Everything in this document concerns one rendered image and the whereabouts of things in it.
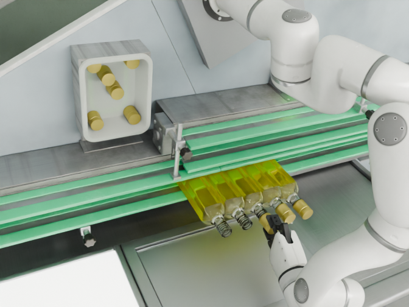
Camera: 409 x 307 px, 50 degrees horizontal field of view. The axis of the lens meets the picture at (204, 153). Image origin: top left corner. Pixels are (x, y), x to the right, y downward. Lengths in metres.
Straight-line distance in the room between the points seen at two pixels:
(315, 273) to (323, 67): 0.38
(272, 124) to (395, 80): 0.49
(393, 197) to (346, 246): 0.15
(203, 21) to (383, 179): 0.62
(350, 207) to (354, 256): 0.69
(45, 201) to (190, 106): 0.45
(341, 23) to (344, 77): 0.66
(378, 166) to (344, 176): 0.89
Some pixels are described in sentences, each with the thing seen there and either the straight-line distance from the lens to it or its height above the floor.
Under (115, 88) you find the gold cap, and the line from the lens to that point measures 1.11.
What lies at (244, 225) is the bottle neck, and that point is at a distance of 1.10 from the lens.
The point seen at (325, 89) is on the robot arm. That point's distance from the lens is 0.89.
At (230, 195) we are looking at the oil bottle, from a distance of 1.13.
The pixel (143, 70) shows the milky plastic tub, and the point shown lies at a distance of 1.10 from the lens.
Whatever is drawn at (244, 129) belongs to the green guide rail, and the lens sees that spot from 1.19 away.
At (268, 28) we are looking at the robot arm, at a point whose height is 1.04.
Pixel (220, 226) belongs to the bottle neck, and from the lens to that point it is 1.08.
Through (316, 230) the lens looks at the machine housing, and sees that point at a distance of 1.39.
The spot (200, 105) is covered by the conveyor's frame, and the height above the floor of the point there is 0.81.
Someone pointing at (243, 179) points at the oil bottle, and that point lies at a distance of 1.19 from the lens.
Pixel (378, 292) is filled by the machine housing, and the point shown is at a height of 1.37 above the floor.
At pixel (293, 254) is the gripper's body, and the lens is 1.01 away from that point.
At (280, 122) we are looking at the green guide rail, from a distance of 1.25.
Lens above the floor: 1.74
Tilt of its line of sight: 43 degrees down
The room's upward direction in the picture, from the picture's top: 142 degrees clockwise
